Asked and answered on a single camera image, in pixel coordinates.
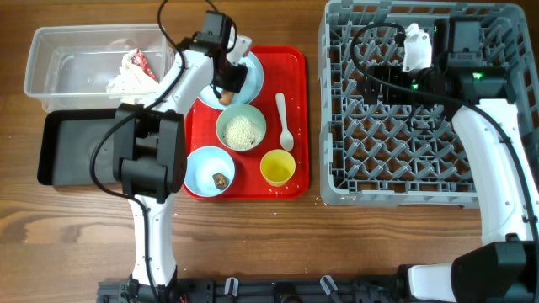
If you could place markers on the black waste tray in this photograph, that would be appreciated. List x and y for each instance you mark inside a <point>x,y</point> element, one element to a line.
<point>68,141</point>

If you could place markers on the white plastic spoon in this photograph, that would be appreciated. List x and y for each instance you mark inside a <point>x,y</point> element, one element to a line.
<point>286,138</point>

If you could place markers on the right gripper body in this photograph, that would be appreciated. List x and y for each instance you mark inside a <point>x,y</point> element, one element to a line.
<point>392,74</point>

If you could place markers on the yellow plastic cup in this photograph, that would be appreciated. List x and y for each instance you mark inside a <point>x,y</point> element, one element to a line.
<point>277,167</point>

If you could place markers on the red serving tray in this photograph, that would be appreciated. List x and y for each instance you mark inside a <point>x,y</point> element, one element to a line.
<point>284,72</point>

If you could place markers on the brown sausage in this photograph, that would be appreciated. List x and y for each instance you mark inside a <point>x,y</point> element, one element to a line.
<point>226,98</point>

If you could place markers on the grey dishwasher rack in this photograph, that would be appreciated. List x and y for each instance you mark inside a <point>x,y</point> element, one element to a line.
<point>383,155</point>

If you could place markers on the brown food scrap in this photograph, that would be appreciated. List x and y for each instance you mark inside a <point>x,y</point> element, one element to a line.
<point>220,180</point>

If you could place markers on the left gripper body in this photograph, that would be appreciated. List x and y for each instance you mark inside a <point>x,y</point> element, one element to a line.
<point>232,78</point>

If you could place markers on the white rice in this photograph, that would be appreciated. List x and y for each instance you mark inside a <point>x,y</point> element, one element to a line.
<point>240,133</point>

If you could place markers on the large light blue plate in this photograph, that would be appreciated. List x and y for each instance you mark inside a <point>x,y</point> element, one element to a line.
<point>250,90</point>

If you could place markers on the mint green bowl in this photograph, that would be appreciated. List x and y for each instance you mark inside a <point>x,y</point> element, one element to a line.
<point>247,110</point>

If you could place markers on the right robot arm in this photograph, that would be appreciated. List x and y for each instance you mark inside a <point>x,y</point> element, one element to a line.
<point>446,68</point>

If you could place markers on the red and white wrapper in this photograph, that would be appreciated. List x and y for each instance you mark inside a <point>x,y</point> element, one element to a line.
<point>136,75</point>

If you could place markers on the clear plastic waste bin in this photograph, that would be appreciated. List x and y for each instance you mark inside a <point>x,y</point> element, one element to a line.
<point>69,67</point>

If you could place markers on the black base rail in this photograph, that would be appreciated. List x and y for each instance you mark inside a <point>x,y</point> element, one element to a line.
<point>377,288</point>

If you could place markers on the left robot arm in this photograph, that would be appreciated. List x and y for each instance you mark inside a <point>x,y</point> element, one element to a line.
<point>150,159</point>

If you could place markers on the small light blue bowl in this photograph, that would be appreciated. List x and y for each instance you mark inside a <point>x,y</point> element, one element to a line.
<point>202,164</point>

